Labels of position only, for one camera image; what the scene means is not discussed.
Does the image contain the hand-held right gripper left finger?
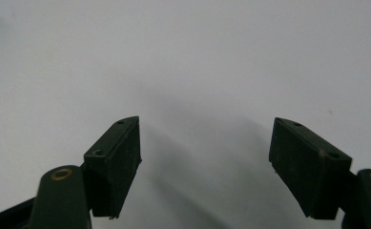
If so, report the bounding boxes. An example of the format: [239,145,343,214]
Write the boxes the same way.
[83,115,143,219]

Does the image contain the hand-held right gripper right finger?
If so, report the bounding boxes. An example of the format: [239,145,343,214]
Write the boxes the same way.
[268,116,358,220]

